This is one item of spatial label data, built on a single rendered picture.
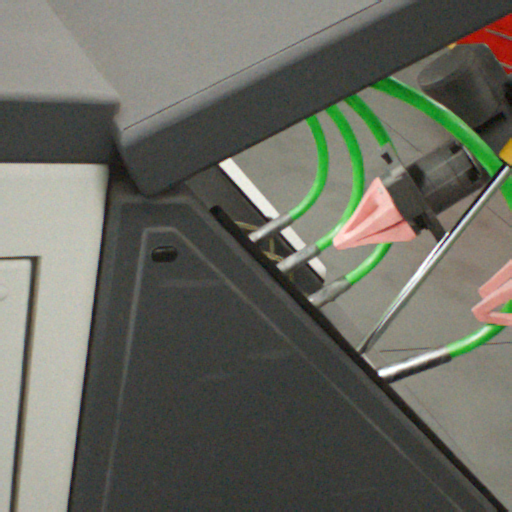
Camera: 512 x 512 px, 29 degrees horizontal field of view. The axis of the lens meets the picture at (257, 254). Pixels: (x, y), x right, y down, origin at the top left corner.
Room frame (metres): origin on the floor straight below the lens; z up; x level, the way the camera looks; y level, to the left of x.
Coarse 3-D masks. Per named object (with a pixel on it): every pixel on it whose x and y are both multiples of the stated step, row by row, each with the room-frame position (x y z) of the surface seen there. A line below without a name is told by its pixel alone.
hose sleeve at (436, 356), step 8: (424, 352) 0.81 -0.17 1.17; (432, 352) 0.80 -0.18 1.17; (440, 352) 0.80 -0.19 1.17; (448, 352) 0.80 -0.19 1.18; (400, 360) 0.81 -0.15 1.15; (408, 360) 0.80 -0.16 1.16; (416, 360) 0.80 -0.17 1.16; (424, 360) 0.80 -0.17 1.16; (432, 360) 0.80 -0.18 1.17; (440, 360) 0.80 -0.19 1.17; (448, 360) 0.80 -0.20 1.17; (384, 368) 0.80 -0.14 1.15; (392, 368) 0.80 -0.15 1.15; (400, 368) 0.80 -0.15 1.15; (408, 368) 0.80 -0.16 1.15; (416, 368) 0.80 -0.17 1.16; (424, 368) 0.80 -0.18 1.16; (432, 368) 0.80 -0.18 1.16; (384, 376) 0.80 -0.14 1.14; (392, 376) 0.80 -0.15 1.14; (400, 376) 0.80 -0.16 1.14
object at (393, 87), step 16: (384, 80) 0.79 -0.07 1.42; (400, 80) 0.80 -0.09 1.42; (400, 96) 0.79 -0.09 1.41; (416, 96) 0.79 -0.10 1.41; (432, 112) 0.80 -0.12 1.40; (448, 112) 0.80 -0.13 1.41; (448, 128) 0.80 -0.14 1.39; (464, 128) 0.80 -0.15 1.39; (464, 144) 0.80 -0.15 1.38; (480, 144) 0.80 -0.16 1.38; (480, 160) 0.80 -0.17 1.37; (496, 160) 0.80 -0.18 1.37; (480, 336) 0.81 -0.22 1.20; (464, 352) 0.80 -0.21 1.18
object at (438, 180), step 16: (384, 144) 0.93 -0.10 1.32; (448, 144) 0.91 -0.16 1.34; (400, 160) 0.90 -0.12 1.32; (416, 160) 0.92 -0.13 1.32; (432, 160) 0.90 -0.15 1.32; (448, 160) 0.90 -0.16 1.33; (464, 160) 0.89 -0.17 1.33; (416, 176) 0.89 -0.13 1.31; (432, 176) 0.89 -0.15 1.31; (448, 176) 0.89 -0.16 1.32; (464, 176) 0.89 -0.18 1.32; (416, 192) 0.87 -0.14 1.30; (432, 192) 0.88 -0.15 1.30; (448, 192) 0.89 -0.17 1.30; (464, 192) 0.89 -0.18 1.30; (432, 208) 0.88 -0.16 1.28; (448, 208) 0.90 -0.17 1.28; (432, 224) 0.89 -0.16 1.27
